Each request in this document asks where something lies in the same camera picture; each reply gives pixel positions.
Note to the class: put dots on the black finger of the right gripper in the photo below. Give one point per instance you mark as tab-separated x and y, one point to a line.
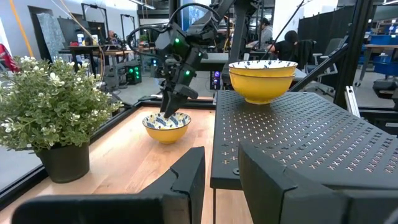
164	101
174	104

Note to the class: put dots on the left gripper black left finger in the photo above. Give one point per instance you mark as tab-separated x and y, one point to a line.
174	202

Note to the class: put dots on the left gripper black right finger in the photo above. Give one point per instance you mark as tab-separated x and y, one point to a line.
280	205

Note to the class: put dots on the yellow patterned ceramic mini bowl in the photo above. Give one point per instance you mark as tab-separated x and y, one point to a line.
166	135
261	90
262	73

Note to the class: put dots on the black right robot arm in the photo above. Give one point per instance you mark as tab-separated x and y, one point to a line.
242	31

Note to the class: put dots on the blue-lit black device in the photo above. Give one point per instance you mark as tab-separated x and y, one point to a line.
154	63

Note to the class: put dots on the purple-lit black device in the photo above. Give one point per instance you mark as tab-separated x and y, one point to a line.
216	76

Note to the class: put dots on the green-lit black device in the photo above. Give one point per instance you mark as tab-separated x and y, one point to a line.
133	76

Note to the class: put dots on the wooden workbench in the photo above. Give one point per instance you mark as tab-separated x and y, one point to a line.
118	52

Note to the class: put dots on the black perforated metal rack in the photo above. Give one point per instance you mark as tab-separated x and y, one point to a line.
311	130

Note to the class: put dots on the person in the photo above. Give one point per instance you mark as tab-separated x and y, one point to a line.
266	32
112	35
284	49

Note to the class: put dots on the potted artificial green plant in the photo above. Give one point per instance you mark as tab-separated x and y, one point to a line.
46	102

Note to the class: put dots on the silver aluminium profile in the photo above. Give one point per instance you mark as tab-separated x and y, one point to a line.
351	101

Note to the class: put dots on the grey leaning panel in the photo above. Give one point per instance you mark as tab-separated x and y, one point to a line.
49	34

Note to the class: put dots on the black partition screen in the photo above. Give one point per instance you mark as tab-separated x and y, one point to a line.
320	28

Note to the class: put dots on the grey office chair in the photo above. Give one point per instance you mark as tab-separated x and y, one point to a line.
332	49

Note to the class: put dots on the red fabric object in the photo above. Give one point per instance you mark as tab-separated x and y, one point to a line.
6	57

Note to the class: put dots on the blue chair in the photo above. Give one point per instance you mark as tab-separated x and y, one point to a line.
387	67

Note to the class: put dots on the blue storage bins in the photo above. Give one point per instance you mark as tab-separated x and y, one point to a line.
384	39

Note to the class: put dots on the black wall monitor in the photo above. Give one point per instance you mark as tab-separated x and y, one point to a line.
191	14

